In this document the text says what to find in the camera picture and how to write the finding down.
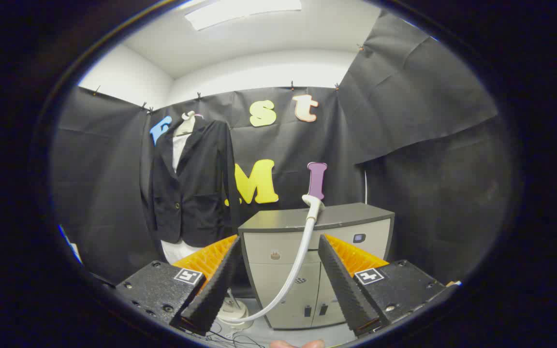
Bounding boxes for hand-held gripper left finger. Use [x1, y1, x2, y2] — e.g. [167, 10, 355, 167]
[114, 235, 242, 336]

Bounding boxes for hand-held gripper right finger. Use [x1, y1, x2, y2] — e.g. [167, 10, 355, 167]
[317, 234, 455, 337]

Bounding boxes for white garment steamer base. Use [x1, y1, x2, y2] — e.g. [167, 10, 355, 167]
[216, 289, 260, 330]

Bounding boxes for white garment steamer head with hose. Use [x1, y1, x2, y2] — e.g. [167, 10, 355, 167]
[220, 194, 326, 324]

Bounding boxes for black blazer jacket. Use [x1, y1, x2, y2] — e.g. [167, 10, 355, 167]
[149, 119, 235, 248]

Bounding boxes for grey cabinet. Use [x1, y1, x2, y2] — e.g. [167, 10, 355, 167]
[238, 203, 396, 330]

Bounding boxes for black backdrop cloth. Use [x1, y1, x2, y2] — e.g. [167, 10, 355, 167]
[50, 10, 521, 290]

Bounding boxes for ceiling light panel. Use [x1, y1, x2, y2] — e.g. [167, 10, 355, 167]
[184, 0, 303, 31]

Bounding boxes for black floor cables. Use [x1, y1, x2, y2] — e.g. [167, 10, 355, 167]
[182, 321, 267, 348]

